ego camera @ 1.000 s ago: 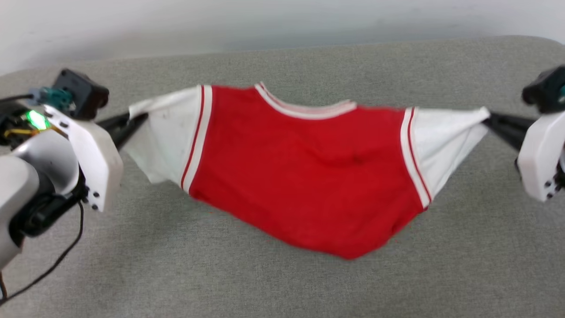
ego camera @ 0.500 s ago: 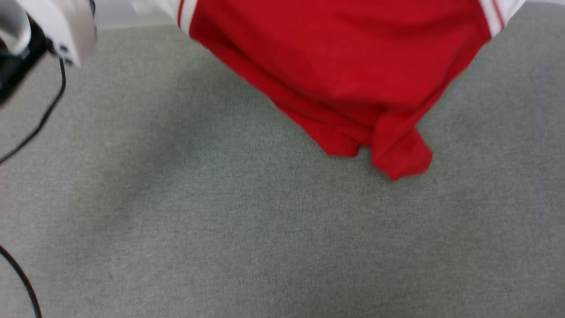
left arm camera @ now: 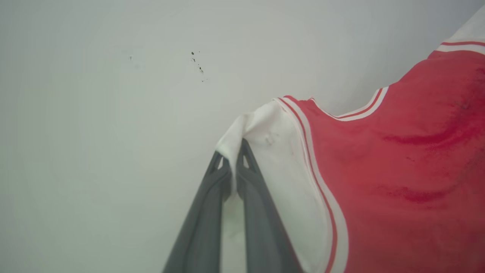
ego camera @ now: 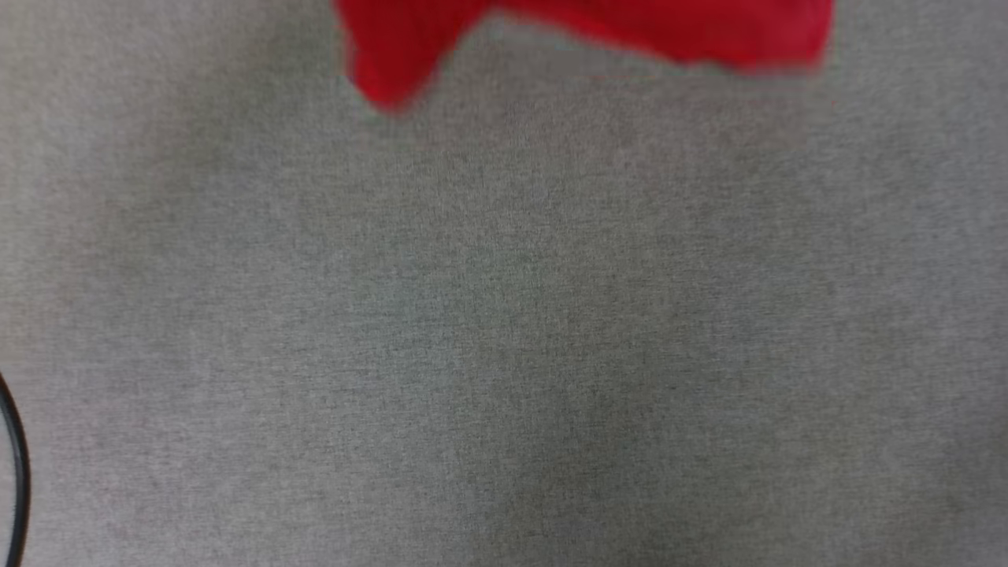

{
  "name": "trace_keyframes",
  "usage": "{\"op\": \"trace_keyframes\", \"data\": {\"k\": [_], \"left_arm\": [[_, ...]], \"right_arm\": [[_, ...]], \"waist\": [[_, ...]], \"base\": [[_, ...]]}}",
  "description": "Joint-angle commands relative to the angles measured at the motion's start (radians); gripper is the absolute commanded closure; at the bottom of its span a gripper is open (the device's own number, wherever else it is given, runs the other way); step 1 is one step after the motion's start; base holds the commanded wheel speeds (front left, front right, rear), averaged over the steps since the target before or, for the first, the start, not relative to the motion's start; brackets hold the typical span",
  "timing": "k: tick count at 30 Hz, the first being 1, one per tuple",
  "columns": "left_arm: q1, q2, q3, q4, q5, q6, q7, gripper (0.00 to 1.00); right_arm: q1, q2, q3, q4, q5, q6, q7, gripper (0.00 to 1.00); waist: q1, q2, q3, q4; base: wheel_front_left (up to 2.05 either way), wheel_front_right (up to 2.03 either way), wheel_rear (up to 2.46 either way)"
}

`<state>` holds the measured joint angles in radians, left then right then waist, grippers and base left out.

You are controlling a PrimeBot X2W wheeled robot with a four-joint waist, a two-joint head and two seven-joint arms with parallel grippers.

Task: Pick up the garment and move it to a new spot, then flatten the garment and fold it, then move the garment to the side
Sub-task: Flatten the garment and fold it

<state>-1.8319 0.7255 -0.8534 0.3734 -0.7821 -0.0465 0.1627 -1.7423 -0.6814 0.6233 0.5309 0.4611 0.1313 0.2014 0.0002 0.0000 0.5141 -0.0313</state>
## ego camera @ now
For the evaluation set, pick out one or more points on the red cloth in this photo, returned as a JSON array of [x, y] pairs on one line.
[[630, 24]]

